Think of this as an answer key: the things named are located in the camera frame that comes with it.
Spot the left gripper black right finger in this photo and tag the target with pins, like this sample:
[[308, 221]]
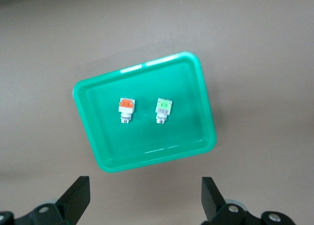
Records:
[[213, 205]]

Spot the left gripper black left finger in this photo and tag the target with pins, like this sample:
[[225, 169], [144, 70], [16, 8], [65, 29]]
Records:
[[73, 203]]

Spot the white button green contact block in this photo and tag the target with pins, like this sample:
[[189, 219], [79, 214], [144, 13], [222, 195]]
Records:
[[163, 110]]

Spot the white button orange contact block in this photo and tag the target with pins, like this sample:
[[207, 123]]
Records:
[[126, 109]]

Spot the green plastic tray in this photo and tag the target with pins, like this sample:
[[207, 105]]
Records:
[[181, 126]]

